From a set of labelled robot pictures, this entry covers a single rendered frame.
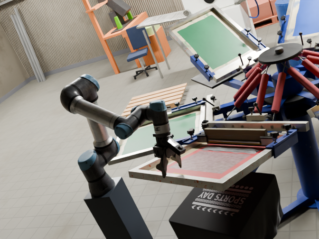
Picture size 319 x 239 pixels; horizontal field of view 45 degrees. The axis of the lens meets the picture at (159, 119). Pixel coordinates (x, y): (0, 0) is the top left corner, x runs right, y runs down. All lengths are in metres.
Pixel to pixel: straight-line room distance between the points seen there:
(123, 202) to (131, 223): 0.14
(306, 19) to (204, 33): 0.91
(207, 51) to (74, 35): 7.96
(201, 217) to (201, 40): 2.01
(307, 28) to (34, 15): 9.17
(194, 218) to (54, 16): 9.70
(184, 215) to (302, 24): 2.13
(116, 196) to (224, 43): 1.97
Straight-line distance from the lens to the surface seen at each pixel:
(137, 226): 2.40
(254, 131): 2.20
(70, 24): 11.19
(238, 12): 6.55
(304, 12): 3.74
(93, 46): 11.08
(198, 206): 2.22
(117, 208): 2.23
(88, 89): 2.01
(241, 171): 1.80
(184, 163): 2.12
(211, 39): 3.69
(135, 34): 8.12
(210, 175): 1.88
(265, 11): 8.34
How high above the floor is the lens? 2.29
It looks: 23 degrees down
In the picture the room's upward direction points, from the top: 23 degrees counter-clockwise
